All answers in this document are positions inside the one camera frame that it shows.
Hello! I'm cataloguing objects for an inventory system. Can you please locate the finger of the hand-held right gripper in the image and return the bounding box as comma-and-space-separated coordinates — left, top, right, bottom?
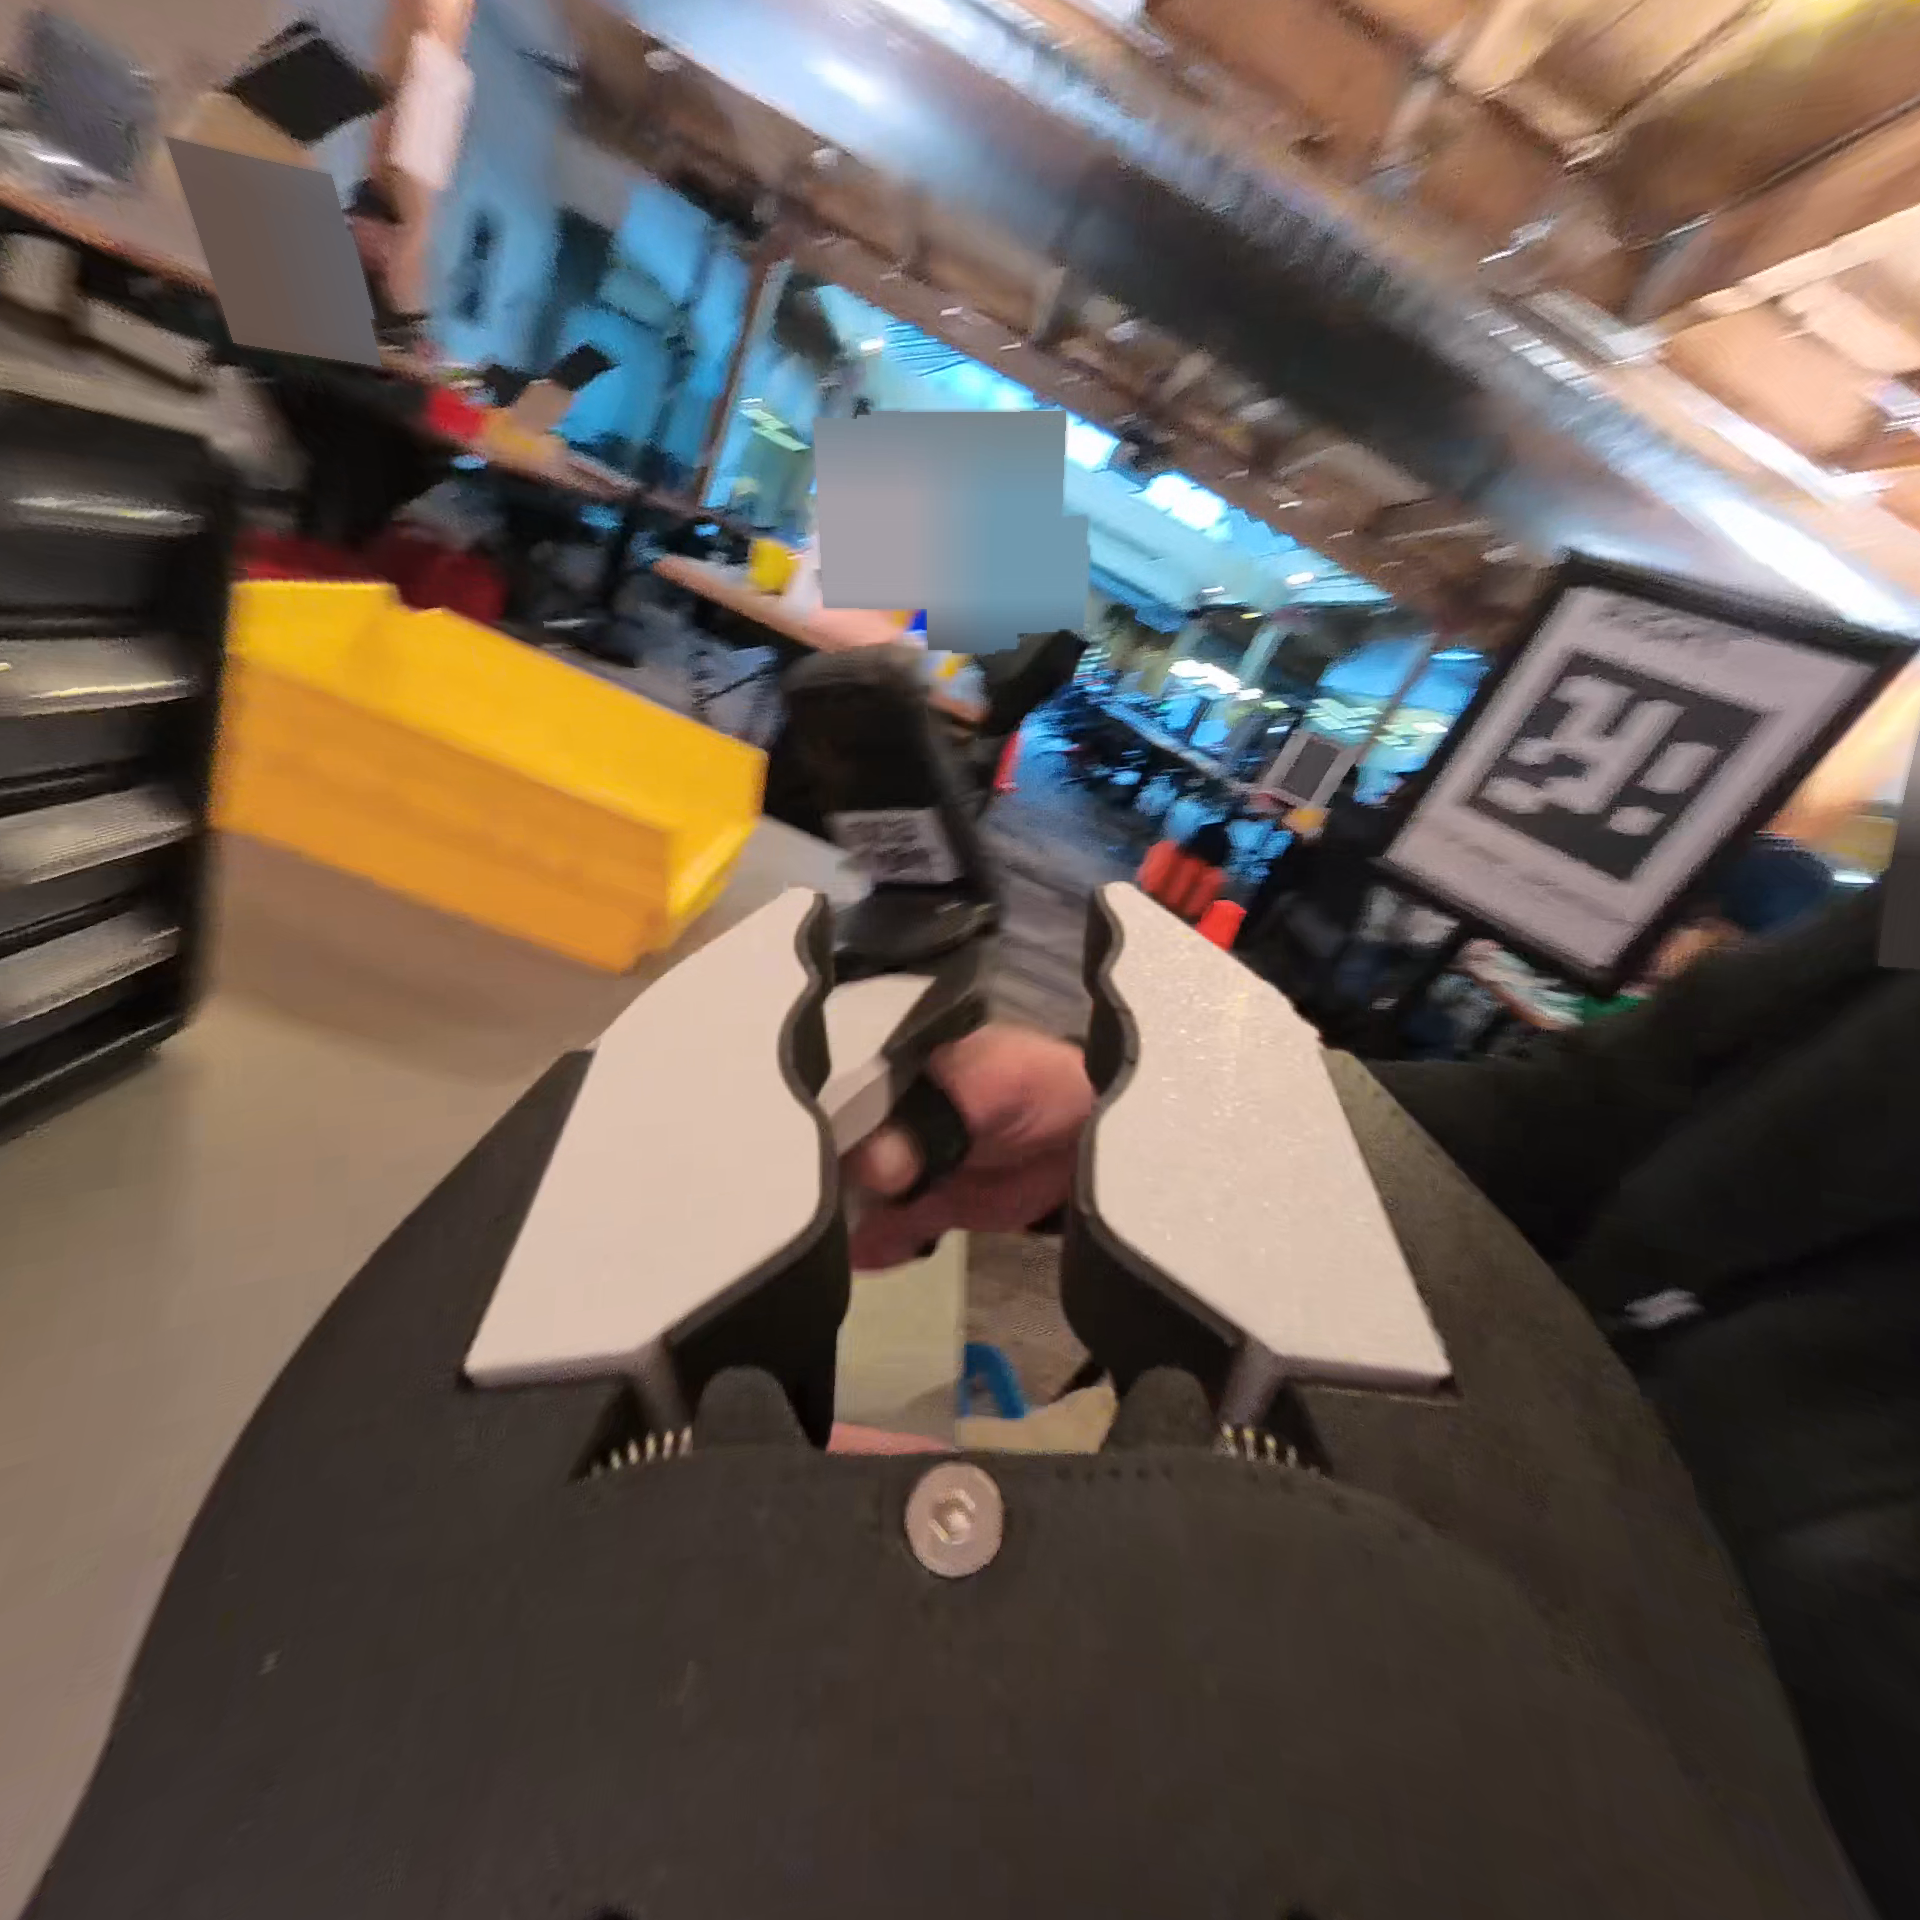
821, 976, 937, 1160

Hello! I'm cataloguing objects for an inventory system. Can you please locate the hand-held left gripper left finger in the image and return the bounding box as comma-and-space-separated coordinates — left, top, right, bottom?
460, 882, 852, 1445

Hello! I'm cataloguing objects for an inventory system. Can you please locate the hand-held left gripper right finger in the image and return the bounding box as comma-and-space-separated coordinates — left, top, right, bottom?
1062, 879, 1454, 1431

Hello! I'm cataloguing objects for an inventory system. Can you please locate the yellow plastic bin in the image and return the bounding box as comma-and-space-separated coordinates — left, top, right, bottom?
205, 576, 770, 976

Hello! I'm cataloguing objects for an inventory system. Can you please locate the black drawer cabinet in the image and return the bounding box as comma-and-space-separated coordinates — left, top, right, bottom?
0, 239, 250, 1132

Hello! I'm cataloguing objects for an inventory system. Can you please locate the person's right forearm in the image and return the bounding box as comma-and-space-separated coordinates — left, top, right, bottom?
1321, 874, 1920, 1500

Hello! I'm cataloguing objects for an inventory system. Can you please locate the person's right hand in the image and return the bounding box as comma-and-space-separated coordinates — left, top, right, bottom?
845, 1032, 1098, 1272

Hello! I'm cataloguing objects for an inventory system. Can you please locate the red bag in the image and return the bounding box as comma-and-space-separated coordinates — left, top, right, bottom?
238, 524, 467, 623

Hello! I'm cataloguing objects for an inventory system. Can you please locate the framed black white tag sign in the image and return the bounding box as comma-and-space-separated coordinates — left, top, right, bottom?
1368, 552, 1920, 993

